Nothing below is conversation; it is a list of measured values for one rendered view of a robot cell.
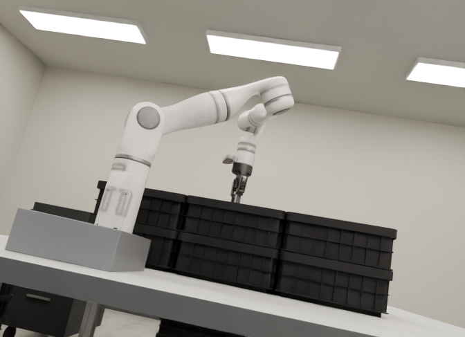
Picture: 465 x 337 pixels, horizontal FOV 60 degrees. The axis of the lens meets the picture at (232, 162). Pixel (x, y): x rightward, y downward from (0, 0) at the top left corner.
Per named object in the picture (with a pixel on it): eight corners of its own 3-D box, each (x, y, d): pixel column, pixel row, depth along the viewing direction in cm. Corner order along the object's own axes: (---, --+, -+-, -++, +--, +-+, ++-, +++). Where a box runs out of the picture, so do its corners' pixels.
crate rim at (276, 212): (284, 219, 113) (286, 210, 114) (183, 202, 120) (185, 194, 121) (290, 233, 151) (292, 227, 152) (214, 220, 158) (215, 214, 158)
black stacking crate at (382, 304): (389, 320, 102) (394, 271, 104) (272, 295, 108) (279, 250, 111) (368, 308, 139) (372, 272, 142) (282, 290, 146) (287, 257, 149)
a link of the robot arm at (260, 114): (274, 126, 146) (266, 104, 147) (301, 104, 120) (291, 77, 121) (250, 133, 144) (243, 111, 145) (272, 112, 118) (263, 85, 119)
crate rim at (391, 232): (398, 238, 106) (398, 229, 107) (284, 219, 113) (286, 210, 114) (375, 248, 144) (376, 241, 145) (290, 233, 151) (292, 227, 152)
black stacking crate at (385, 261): (393, 275, 104) (398, 231, 107) (279, 253, 111) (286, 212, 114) (371, 275, 142) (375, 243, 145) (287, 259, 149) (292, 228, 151)
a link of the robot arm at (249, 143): (256, 158, 156) (234, 152, 154) (263, 121, 160) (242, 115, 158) (261, 153, 149) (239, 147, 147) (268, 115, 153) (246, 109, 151)
